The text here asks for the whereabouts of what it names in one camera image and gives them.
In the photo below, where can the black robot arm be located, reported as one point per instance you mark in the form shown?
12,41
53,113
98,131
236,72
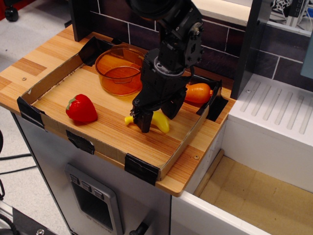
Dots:
180,30

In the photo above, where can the transparent orange plastic pot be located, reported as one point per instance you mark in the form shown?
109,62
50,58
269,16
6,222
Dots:
119,70

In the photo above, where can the taped cardboard fence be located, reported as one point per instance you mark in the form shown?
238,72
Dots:
148,156

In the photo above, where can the dark grey upright post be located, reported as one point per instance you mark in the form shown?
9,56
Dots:
257,21

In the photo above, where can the grey toy oven cabinet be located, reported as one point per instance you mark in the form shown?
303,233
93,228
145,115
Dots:
94,196

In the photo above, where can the black oven knob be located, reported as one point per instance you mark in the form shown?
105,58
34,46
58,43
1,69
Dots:
141,229

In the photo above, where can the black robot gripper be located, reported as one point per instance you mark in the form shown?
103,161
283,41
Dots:
161,89

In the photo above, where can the white toy sink unit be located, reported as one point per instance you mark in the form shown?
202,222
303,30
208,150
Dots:
257,177

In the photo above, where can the red toy strawberry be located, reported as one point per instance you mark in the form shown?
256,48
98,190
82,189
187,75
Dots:
81,109

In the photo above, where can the yellow toy banana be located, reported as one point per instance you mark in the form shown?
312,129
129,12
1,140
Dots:
159,120

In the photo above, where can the orange toy carrot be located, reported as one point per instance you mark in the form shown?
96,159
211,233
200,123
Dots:
199,93

